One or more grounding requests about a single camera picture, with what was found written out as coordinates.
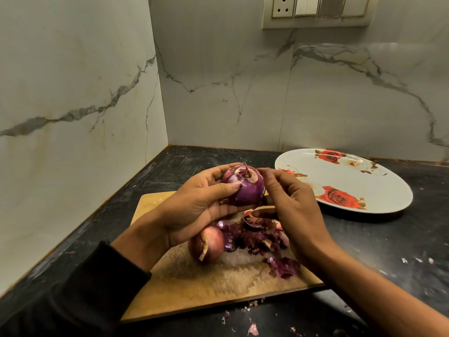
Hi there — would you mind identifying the person's right hand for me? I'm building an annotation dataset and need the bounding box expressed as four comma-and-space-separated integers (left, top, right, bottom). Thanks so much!
250, 168, 334, 264

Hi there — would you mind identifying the person's left hand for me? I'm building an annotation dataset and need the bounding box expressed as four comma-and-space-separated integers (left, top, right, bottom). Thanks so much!
154, 163, 254, 248

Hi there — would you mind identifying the peeled purple onion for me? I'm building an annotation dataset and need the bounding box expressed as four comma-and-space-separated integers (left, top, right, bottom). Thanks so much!
222, 163, 266, 207

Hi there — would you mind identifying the person's left forearm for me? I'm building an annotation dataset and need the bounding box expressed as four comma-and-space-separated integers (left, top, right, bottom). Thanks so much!
0, 221, 170, 337

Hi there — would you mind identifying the person's right forearm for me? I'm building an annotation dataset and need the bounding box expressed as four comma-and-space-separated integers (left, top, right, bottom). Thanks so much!
301, 238, 449, 337

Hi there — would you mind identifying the pile of purple onion peels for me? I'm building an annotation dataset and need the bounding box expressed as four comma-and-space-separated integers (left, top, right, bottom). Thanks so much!
216, 209, 290, 257

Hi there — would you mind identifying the unpeeled red onion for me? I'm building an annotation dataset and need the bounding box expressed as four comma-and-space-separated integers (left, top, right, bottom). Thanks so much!
188, 225, 226, 265

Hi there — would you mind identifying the purple onion peel piece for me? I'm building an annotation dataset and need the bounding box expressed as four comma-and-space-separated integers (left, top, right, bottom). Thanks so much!
267, 256, 302, 280

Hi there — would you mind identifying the wooden cutting board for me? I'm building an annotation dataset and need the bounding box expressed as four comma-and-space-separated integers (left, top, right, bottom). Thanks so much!
121, 191, 325, 323

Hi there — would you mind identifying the white plate with rose print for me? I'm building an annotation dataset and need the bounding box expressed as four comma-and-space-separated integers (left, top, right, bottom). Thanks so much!
274, 148, 414, 214

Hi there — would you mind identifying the cream wall switch panel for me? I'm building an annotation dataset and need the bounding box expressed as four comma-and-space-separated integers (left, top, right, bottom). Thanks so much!
262, 0, 374, 30

